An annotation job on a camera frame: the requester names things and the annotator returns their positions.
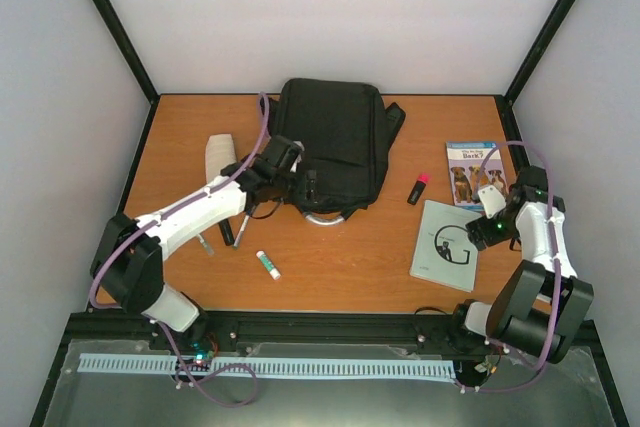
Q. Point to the black student backpack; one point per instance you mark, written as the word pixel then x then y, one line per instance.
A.
pixel 346 132

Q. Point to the pink cap black highlighter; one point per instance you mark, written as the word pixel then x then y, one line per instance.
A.
pixel 418 188

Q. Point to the black frame post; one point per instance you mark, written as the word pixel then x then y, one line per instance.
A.
pixel 545 36
pixel 118 32

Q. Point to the blue cap white marker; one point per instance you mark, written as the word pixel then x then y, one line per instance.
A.
pixel 242 229

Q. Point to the dog picture book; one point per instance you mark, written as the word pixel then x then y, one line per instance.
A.
pixel 464 162

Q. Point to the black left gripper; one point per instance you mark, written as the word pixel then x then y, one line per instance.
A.
pixel 308 191

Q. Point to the black left frame post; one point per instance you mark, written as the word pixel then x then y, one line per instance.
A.
pixel 118 32

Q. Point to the black right frame post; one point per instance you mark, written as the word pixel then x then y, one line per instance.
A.
pixel 545 36

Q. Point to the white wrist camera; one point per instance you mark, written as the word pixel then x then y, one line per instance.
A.
pixel 299 157
pixel 492 200

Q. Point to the light blue cable duct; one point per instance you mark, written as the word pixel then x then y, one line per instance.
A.
pixel 272 368

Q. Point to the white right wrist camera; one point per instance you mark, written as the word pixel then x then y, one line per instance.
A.
pixel 492 200

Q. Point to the beige fabric pencil case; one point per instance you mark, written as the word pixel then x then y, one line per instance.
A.
pixel 219 153

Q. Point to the green cap black highlighter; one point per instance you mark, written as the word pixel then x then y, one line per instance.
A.
pixel 226 232

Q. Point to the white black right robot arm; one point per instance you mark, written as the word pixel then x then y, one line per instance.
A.
pixel 542 306

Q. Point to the silver grey pen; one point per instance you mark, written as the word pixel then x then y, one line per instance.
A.
pixel 207 247

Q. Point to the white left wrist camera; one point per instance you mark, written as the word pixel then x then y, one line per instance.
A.
pixel 299 157

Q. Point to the white green glue stick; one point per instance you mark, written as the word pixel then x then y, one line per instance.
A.
pixel 268 264

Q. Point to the small green lit circuit board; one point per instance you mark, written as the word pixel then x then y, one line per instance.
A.
pixel 205 352

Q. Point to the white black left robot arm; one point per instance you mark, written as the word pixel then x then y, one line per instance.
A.
pixel 129 262

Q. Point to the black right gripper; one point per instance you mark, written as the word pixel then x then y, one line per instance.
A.
pixel 480 230

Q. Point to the grey book with G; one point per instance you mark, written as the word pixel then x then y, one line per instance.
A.
pixel 443 253

